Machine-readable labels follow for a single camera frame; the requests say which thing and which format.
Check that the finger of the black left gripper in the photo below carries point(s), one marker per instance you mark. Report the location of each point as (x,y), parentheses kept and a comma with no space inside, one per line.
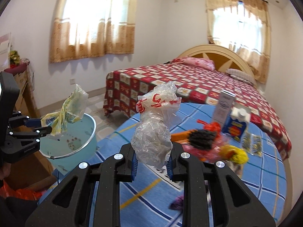
(22,120)
(36,133)

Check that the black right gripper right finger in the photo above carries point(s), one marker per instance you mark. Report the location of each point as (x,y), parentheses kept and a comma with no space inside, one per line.
(214,189)

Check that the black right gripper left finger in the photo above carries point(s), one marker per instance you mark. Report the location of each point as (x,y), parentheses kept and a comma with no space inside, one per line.
(88,191)

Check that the yellow-green plastic wrapper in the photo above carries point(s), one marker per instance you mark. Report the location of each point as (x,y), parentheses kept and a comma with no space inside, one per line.
(72,110)

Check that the yellow snack wrapper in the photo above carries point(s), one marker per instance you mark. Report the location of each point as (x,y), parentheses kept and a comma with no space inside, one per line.
(233,154)

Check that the purple snack wrapper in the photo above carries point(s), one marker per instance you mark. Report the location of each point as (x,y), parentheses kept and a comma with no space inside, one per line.
(177,204)

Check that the clear plastic bag red print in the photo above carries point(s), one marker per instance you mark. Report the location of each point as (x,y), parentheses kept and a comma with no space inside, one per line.
(152,139)

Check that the light blue trash bin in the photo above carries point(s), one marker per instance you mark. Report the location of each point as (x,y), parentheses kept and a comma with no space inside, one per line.
(77,144)

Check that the person's left hand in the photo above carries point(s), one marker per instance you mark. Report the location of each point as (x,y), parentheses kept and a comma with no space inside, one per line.
(5,170)

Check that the foil sachet packets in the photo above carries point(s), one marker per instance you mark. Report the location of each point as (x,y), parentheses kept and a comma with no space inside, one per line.
(252,144)

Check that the blue milk carton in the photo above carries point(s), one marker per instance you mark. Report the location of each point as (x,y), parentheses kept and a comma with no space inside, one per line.
(237,122)

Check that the white tall carton box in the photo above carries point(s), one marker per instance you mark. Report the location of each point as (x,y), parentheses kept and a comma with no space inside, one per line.
(223,107)

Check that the red checkered bedspread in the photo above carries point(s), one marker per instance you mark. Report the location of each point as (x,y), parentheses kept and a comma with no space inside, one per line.
(194,85)

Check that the left window curtain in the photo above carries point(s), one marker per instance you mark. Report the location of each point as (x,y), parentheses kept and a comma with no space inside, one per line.
(92,28)

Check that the window curtain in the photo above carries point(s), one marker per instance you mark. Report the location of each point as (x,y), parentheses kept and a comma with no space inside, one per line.
(244,27)
(92,28)

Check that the striped grey pillow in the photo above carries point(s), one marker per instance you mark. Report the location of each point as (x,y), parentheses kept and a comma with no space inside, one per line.
(241,76)

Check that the pink pillow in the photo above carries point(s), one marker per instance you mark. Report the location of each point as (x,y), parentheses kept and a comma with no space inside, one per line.
(196,62)

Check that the cream wooden headboard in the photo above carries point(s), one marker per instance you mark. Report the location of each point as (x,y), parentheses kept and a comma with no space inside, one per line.
(222,57)

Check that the right window curtain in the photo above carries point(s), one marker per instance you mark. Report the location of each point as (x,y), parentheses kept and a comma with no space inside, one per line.
(244,27)

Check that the wall power socket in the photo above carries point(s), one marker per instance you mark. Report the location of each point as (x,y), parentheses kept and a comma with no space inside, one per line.
(72,81)

